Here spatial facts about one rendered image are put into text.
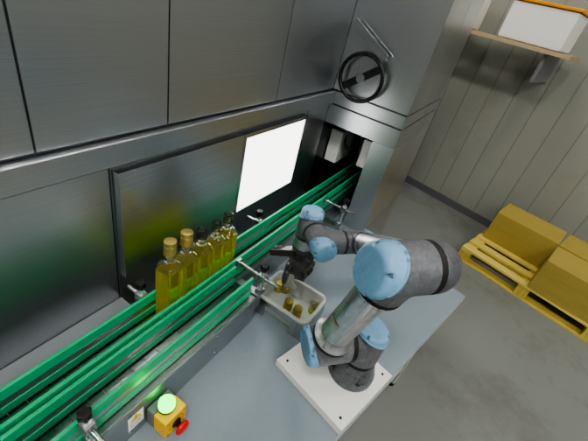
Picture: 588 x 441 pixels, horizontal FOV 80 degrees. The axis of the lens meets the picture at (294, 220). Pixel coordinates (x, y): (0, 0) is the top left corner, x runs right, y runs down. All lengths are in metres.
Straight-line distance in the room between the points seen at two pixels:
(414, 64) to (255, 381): 1.34
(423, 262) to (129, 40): 0.75
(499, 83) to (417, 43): 2.68
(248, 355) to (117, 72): 0.89
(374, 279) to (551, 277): 2.82
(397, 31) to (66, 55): 1.24
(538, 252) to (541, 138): 1.11
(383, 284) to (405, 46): 1.18
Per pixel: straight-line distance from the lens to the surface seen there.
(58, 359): 1.04
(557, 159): 4.21
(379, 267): 0.69
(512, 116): 4.25
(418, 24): 1.66
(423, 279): 0.72
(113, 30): 0.87
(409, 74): 1.67
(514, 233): 3.83
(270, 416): 1.16
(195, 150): 1.08
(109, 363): 1.00
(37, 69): 0.81
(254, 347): 1.27
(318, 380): 1.22
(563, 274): 3.43
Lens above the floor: 1.78
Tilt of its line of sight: 33 degrees down
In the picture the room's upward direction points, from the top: 15 degrees clockwise
